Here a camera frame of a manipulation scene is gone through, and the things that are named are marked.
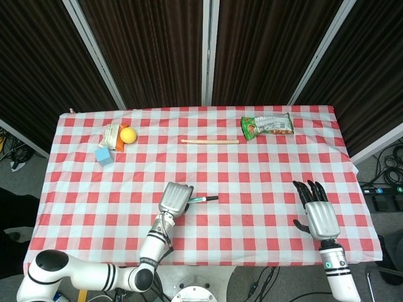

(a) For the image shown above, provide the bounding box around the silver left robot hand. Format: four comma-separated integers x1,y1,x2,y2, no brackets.
157,181,195,219

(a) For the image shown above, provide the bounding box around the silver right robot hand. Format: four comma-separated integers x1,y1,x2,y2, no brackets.
292,179,342,242

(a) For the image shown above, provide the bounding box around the red white checkered tablecloth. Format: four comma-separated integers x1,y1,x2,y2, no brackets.
23,104,383,278

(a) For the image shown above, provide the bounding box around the black foot pedal box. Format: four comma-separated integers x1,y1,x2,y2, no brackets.
372,194,403,212

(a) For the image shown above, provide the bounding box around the black power strip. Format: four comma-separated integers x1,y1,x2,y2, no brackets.
360,184,403,196

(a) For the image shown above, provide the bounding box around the wooden drumstick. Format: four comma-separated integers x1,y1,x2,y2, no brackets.
180,138,241,147

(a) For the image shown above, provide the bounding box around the yellow ball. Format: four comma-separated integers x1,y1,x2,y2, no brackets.
119,126,139,145

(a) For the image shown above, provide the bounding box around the chrome chair leg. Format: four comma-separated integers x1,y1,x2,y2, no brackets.
365,268,378,302

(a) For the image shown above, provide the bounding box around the light blue cube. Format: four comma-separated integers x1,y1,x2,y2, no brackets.
94,147,114,167

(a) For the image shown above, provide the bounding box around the white orange snack packet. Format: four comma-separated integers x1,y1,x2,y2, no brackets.
98,123,127,153

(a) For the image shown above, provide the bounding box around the green snack bag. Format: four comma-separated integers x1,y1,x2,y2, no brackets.
240,112,295,141

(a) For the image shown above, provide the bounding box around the dark corrugated partition panel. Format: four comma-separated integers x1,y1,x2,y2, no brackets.
213,0,344,107
295,0,403,155
0,0,120,152
77,0,209,110

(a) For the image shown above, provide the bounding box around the black cable bundle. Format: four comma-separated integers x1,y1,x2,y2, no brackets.
358,143,403,189
241,266,283,302
0,127,43,166

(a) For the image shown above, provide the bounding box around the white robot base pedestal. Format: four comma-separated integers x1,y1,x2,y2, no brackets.
156,265,241,302

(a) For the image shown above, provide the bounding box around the grey partition base rail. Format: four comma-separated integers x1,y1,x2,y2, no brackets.
0,118,50,159
350,120,403,165

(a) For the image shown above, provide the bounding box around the grey aluminium partition post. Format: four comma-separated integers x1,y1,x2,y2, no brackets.
62,0,127,111
201,0,220,107
287,0,359,106

